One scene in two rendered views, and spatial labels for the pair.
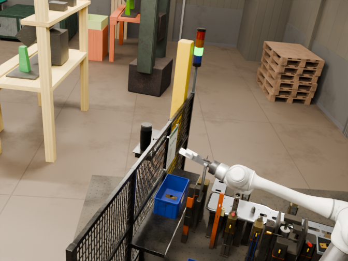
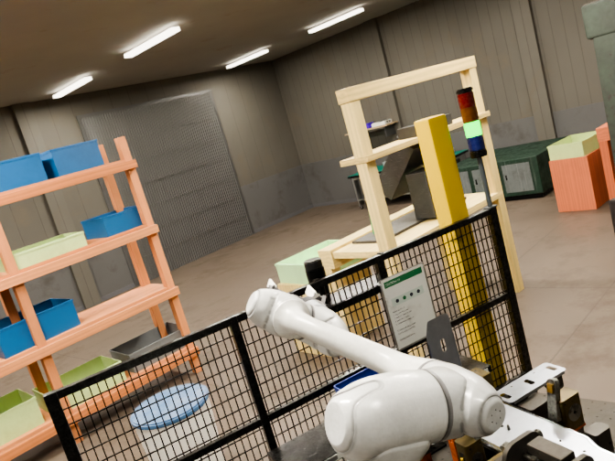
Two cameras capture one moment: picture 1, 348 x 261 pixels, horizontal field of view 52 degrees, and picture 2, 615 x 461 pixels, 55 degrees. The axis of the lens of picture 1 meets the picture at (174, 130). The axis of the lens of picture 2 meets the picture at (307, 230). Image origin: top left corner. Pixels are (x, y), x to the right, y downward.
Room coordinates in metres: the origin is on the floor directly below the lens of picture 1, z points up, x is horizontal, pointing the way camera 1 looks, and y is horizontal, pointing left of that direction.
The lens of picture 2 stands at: (0.63, -1.58, 2.13)
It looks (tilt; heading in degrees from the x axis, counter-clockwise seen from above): 10 degrees down; 51
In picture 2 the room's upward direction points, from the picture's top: 16 degrees counter-clockwise
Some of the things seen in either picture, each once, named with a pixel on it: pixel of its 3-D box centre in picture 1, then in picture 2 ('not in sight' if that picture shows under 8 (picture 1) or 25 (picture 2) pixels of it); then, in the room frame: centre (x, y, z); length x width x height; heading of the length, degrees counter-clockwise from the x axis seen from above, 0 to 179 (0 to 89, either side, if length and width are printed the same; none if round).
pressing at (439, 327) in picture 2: (203, 177); (447, 360); (2.15, -0.25, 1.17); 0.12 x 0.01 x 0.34; 166
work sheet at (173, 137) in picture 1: (171, 147); (409, 305); (2.31, 0.01, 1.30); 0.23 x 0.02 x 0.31; 166
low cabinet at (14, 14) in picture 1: (40, 24); (509, 172); (9.68, 3.90, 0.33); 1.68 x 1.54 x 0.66; 95
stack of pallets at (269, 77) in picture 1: (287, 71); not in sight; (7.48, -2.25, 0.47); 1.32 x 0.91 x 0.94; 5
